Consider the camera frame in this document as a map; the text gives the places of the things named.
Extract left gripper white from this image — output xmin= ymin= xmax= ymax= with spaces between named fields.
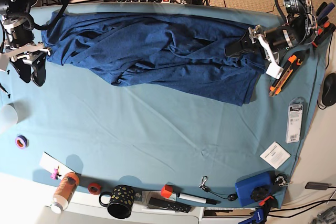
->
xmin=225 ymin=25 xmax=284 ymax=79

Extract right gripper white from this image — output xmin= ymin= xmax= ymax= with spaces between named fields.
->
xmin=1 ymin=42 xmax=51 ymax=87

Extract dark blue t-shirt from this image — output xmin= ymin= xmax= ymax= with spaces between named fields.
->
xmin=41 ymin=13 xmax=265 ymax=106

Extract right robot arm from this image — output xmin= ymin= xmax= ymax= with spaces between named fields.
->
xmin=1 ymin=0 xmax=69 ymax=87

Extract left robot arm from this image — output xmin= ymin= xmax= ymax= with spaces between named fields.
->
xmin=225 ymin=0 xmax=318 ymax=79

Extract translucent plastic cup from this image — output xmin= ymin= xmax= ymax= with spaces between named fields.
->
xmin=0 ymin=104 xmax=18 ymax=134

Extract orange black utility knife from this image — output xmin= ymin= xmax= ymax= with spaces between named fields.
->
xmin=269 ymin=50 xmax=309 ymax=97

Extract purple tape roll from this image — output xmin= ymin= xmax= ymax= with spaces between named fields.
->
xmin=15 ymin=135 xmax=28 ymax=149

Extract packaged bit set blister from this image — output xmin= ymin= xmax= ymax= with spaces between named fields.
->
xmin=286 ymin=97 xmax=304 ymax=144

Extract black computer mouse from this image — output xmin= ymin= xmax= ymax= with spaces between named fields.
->
xmin=321 ymin=72 xmax=336 ymax=107

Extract white paper card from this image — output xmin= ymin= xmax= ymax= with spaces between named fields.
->
xmin=39 ymin=152 xmax=64 ymax=175

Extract pink small clip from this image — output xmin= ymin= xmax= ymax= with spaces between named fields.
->
xmin=50 ymin=166 xmax=62 ymax=180

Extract white square paper leaflet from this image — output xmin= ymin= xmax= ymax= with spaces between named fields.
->
xmin=260 ymin=142 xmax=290 ymax=169

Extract orange plastic bottle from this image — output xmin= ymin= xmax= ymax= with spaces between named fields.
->
xmin=50 ymin=172 xmax=79 ymax=214

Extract red tape roll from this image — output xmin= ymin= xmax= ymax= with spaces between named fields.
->
xmin=88 ymin=183 xmax=101 ymax=195

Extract blue plastic case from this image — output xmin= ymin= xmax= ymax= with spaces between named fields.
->
xmin=235 ymin=171 xmax=275 ymax=207

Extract blue orange clamp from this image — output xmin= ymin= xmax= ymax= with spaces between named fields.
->
xmin=239 ymin=195 xmax=278 ymax=224

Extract black power adapter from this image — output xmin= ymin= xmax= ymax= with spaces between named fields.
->
xmin=305 ymin=182 xmax=330 ymax=190

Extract white black marker pen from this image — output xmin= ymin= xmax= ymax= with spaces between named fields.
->
xmin=176 ymin=193 xmax=220 ymax=205

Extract black mug gold pattern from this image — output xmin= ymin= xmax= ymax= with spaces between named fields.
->
xmin=99 ymin=185 xmax=135 ymax=219

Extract red orange cube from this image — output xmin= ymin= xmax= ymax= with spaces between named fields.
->
xmin=160 ymin=185 xmax=173 ymax=199

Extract black remote control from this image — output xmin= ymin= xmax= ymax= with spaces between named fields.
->
xmin=148 ymin=197 xmax=192 ymax=213

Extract carabiner with black lanyard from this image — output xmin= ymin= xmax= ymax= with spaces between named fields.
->
xmin=199 ymin=176 xmax=238 ymax=201

